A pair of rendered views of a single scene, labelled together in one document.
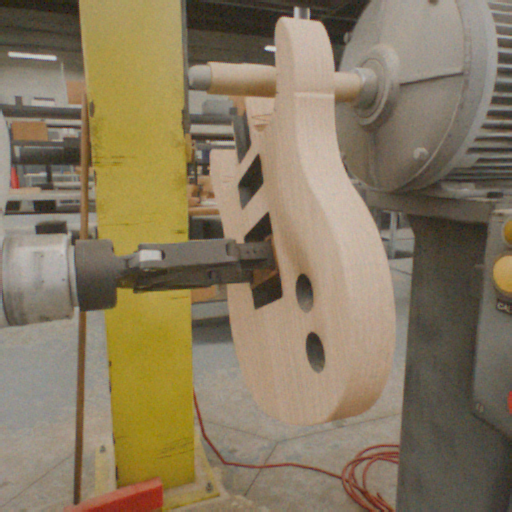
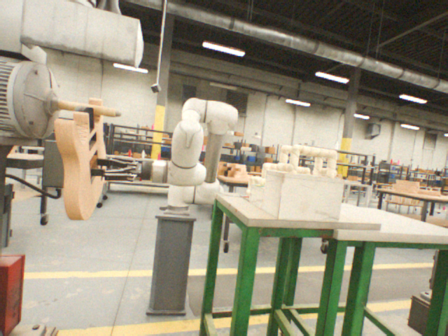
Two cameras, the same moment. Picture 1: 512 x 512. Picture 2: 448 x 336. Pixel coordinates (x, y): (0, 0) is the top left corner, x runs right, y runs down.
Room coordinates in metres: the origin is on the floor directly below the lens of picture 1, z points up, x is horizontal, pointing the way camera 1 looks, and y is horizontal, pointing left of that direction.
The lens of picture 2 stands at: (1.32, 0.54, 1.13)
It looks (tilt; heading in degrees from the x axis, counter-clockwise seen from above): 3 degrees down; 184
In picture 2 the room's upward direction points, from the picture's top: 7 degrees clockwise
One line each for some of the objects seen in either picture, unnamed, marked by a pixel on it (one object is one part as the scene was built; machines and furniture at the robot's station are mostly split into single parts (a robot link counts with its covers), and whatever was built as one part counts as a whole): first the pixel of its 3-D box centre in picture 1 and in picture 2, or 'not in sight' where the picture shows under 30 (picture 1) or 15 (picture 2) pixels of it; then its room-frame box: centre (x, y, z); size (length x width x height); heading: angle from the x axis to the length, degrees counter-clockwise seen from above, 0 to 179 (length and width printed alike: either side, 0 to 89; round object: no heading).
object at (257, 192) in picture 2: not in sight; (282, 197); (0.22, 0.74, 0.98); 0.27 x 0.16 x 0.09; 110
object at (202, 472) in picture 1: (153, 466); not in sight; (1.44, 0.38, 0.02); 0.40 x 0.40 x 0.02; 20
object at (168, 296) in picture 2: not in sight; (172, 257); (-0.33, 0.10, 0.35); 0.28 x 0.28 x 0.70; 12
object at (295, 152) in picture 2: not in sight; (293, 161); (0.44, 0.73, 1.15); 0.03 x 0.03 x 0.09
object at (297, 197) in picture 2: not in sight; (301, 195); (0.37, 0.79, 1.02); 0.27 x 0.15 x 0.17; 110
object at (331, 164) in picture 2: not in sight; (331, 166); (0.39, 0.89, 1.15); 0.03 x 0.03 x 0.09
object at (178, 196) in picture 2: not in sight; (181, 190); (-0.33, 0.11, 0.87); 0.18 x 0.16 x 0.22; 102
